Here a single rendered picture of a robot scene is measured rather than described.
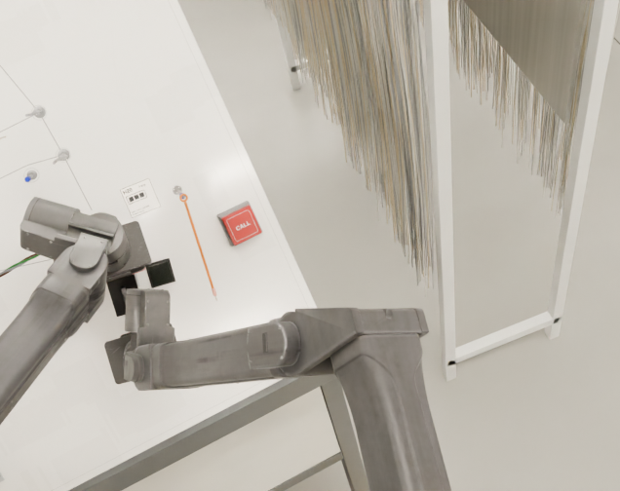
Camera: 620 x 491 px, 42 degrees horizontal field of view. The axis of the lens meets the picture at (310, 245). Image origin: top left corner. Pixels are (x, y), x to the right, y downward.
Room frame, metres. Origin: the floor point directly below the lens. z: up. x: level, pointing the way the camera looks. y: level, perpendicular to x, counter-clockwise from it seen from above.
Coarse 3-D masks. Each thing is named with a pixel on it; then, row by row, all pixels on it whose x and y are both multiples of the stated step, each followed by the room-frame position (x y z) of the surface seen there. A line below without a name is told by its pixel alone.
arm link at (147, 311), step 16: (128, 288) 0.69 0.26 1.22; (128, 304) 0.66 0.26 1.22; (144, 304) 0.64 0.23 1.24; (160, 304) 0.64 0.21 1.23; (128, 320) 0.64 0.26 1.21; (144, 320) 0.62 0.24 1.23; (160, 320) 0.62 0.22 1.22; (144, 336) 0.60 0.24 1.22; (160, 336) 0.61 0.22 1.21; (128, 352) 0.59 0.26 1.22; (128, 368) 0.56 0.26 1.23
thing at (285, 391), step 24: (288, 384) 0.67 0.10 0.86; (312, 384) 0.68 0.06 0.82; (240, 408) 0.65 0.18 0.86; (264, 408) 0.66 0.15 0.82; (192, 432) 0.63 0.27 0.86; (216, 432) 0.64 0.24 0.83; (144, 456) 0.61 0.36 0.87; (168, 456) 0.61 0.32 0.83; (96, 480) 0.59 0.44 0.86; (120, 480) 0.59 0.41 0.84
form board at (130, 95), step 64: (0, 0) 1.09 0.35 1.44; (64, 0) 1.09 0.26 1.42; (128, 0) 1.09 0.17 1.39; (0, 64) 1.03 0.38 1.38; (64, 64) 1.03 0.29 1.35; (128, 64) 1.03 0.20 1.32; (192, 64) 1.03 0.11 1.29; (0, 128) 0.97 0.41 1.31; (64, 128) 0.97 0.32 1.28; (128, 128) 0.97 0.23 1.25; (192, 128) 0.97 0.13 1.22; (0, 192) 0.91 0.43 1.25; (64, 192) 0.90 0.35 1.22; (192, 192) 0.90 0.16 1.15; (256, 192) 0.90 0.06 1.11; (0, 256) 0.84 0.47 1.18; (192, 256) 0.83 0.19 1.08; (256, 256) 0.83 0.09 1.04; (0, 320) 0.78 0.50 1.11; (192, 320) 0.76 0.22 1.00; (256, 320) 0.75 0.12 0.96; (64, 384) 0.70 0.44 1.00; (128, 384) 0.70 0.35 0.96; (256, 384) 0.68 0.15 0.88; (0, 448) 0.64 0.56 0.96; (64, 448) 0.63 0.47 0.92; (128, 448) 0.62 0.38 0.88
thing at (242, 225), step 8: (240, 208) 0.86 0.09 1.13; (248, 208) 0.86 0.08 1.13; (224, 216) 0.85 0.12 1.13; (232, 216) 0.85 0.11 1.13; (240, 216) 0.85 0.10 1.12; (248, 216) 0.85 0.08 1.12; (224, 224) 0.84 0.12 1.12; (232, 224) 0.84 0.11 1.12; (240, 224) 0.84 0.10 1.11; (248, 224) 0.84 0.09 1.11; (256, 224) 0.84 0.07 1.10; (232, 232) 0.83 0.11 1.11; (240, 232) 0.83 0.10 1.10; (248, 232) 0.83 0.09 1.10; (256, 232) 0.83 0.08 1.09; (232, 240) 0.82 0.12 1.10; (240, 240) 0.82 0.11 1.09
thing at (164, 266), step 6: (168, 258) 0.83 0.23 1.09; (150, 264) 0.82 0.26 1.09; (156, 264) 0.82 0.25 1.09; (162, 264) 0.82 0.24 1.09; (168, 264) 0.82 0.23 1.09; (150, 270) 0.81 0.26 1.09; (156, 270) 0.81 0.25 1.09; (162, 270) 0.81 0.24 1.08; (168, 270) 0.81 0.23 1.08; (150, 276) 0.81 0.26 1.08; (156, 276) 0.81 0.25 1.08; (162, 276) 0.80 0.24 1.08; (168, 276) 0.80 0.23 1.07; (150, 282) 0.80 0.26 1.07; (156, 282) 0.80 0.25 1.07; (162, 282) 0.80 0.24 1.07; (168, 282) 0.80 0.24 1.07
